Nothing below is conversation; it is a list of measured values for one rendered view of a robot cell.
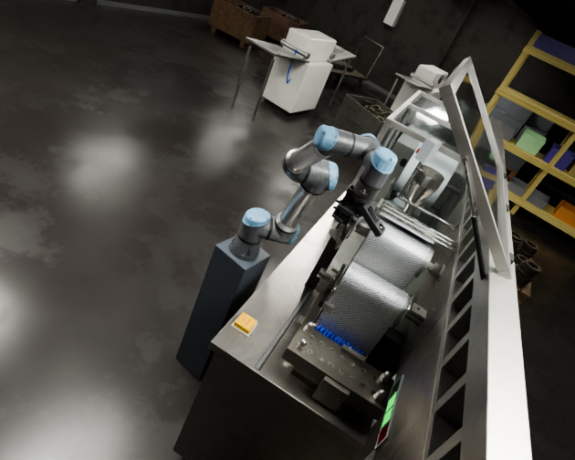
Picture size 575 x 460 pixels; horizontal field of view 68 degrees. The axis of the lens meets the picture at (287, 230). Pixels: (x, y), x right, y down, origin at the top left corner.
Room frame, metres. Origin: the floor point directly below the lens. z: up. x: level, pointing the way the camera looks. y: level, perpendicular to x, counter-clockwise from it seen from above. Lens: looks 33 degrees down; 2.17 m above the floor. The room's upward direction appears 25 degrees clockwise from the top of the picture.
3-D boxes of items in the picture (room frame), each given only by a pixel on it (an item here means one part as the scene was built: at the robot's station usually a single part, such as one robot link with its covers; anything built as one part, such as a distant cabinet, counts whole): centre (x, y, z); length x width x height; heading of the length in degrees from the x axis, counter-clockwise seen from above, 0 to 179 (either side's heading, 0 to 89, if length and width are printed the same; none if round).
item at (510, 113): (9.11, -3.16, 0.62); 1.25 x 0.84 x 1.24; 67
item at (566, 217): (6.83, -3.16, 1.21); 2.59 x 0.69 x 2.42; 67
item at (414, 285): (2.30, -0.82, 1.02); 2.24 x 0.04 x 0.24; 169
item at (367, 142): (1.31, -0.12, 1.73); 0.11 x 0.11 x 0.08; 23
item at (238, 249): (1.65, 0.15, 0.95); 0.15 x 0.15 x 0.10
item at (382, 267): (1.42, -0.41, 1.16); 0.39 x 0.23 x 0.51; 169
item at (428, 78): (9.04, -1.27, 0.57); 2.42 x 0.62 x 1.14; 157
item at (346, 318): (1.24, -0.37, 1.11); 0.23 x 0.01 x 0.18; 79
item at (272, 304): (2.23, -0.48, 0.88); 2.52 x 0.66 x 0.04; 169
